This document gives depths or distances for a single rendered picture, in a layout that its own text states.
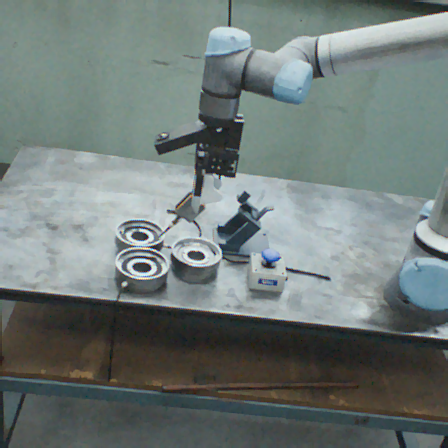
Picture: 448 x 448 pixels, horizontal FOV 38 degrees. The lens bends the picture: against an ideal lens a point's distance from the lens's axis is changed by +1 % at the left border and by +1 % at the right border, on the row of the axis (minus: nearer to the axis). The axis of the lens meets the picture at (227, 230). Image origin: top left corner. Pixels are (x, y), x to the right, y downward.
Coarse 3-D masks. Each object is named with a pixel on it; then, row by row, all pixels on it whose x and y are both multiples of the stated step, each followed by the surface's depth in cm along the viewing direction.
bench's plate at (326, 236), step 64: (0, 192) 149; (64, 192) 153; (128, 192) 158; (256, 192) 168; (320, 192) 174; (0, 256) 129; (64, 256) 132; (320, 256) 147; (384, 256) 152; (256, 320) 126; (320, 320) 128; (384, 320) 131
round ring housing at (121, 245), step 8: (120, 224) 138; (128, 224) 140; (136, 224) 141; (144, 224) 141; (152, 224) 141; (136, 232) 139; (144, 232) 139; (160, 232) 140; (120, 240) 133; (136, 240) 140; (144, 240) 140; (160, 240) 135; (120, 248) 134; (128, 248) 133; (152, 248) 134; (160, 248) 136
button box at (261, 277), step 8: (256, 256) 135; (248, 264) 137; (256, 264) 132; (264, 264) 132; (272, 264) 133; (280, 264) 134; (248, 272) 136; (256, 272) 130; (264, 272) 130; (272, 272) 131; (280, 272) 131; (248, 280) 134; (256, 280) 131; (264, 280) 131; (272, 280) 131; (280, 280) 131; (256, 288) 132; (264, 288) 132; (272, 288) 132; (280, 288) 132
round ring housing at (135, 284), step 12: (132, 252) 131; (144, 252) 132; (156, 252) 131; (120, 264) 128; (132, 264) 128; (144, 264) 130; (168, 264) 128; (120, 276) 125; (132, 276) 123; (156, 276) 124; (132, 288) 125; (144, 288) 124; (156, 288) 127
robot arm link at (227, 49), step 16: (224, 32) 113; (240, 32) 115; (208, 48) 114; (224, 48) 112; (240, 48) 112; (208, 64) 115; (224, 64) 113; (240, 64) 112; (208, 80) 116; (224, 80) 115; (240, 80) 120; (224, 96) 116
